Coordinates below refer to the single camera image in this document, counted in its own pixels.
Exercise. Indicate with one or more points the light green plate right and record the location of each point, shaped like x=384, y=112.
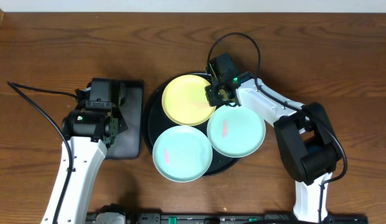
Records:
x=235, y=131

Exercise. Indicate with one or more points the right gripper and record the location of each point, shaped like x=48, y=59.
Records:
x=212, y=100

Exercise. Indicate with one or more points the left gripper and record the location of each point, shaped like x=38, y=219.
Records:
x=124, y=125

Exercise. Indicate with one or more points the light green plate front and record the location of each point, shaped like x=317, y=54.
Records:
x=182, y=154

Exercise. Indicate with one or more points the black rectangular tray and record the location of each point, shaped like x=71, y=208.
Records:
x=128, y=139

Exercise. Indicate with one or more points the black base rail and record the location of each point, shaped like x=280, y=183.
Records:
x=114, y=213

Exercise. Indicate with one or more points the yellow plate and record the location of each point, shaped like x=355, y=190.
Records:
x=184, y=100

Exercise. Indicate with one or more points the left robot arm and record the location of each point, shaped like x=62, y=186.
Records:
x=87, y=137

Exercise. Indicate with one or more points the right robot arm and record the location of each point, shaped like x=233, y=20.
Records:
x=307, y=143

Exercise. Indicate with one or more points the light green plate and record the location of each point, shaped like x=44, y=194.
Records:
x=182, y=154
x=235, y=131

